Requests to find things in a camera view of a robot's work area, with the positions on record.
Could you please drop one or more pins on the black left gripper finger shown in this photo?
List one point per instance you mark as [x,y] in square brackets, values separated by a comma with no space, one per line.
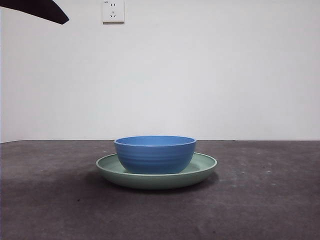
[45,10]

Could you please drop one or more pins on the blue ribbed bowl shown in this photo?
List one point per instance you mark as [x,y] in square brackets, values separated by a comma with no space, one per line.
[155,160]

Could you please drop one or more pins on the pale green plate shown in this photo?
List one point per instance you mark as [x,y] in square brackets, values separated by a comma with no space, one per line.
[155,182]

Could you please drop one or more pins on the white wall socket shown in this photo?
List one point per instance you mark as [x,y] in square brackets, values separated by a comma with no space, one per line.
[113,12]

